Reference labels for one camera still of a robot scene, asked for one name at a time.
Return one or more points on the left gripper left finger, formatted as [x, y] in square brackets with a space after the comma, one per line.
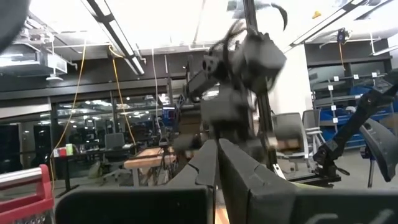
[140, 205]

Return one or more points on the dark office chair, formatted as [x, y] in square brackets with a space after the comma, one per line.
[114, 141]

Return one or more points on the wooden workbench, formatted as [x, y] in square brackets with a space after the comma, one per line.
[146, 160]

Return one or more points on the grey office chair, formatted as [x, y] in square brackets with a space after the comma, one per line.
[289, 127]
[312, 118]

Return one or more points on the red and green box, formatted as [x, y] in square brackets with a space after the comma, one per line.
[62, 152]

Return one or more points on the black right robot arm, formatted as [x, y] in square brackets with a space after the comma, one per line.
[258, 62]

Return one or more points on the shelf rack with blue bins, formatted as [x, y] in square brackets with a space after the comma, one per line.
[339, 116]

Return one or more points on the ceiling light strip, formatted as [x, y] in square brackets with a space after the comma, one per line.
[121, 37]

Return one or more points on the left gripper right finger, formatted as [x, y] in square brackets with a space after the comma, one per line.
[264, 199]

